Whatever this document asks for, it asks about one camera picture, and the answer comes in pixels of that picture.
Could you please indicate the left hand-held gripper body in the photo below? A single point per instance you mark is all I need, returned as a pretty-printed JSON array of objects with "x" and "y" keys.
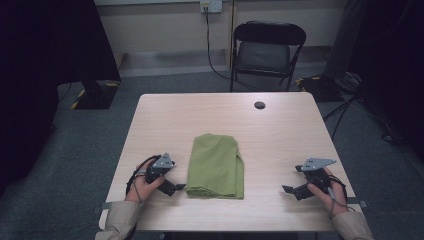
[{"x": 155, "y": 173}]

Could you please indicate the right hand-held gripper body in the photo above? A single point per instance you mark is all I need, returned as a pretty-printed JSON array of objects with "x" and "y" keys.
[{"x": 318, "y": 178}]

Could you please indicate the green long-sleeved shirt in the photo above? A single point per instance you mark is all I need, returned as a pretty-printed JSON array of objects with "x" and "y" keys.
[{"x": 215, "y": 166}]

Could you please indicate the person's left hand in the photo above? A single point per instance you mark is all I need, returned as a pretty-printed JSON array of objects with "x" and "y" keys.
[{"x": 140, "y": 190}]

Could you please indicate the person's right hand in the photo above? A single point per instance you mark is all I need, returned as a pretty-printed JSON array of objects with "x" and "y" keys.
[{"x": 338, "y": 203}]

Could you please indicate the grey tape piece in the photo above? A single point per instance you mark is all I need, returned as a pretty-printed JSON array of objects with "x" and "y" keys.
[
  {"x": 106, "y": 205},
  {"x": 358, "y": 201}
]

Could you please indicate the black stand legs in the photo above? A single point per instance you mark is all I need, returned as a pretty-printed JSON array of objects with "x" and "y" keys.
[{"x": 340, "y": 108}]

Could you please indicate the black striped stand base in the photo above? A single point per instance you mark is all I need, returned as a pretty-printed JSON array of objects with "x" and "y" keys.
[
  {"x": 320, "y": 90},
  {"x": 96, "y": 100}
]

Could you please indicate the grey curtain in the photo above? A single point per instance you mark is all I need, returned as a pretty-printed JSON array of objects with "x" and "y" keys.
[{"x": 343, "y": 40}]

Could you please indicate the black curtain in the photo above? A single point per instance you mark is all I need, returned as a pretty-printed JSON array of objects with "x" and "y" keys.
[
  {"x": 393, "y": 50},
  {"x": 40, "y": 50}
]

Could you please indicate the black folding chair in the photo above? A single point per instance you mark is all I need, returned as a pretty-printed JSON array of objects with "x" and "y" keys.
[{"x": 266, "y": 33}]

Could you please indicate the white wall socket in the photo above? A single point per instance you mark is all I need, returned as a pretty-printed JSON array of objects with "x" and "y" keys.
[{"x": 215, "y": 6}]

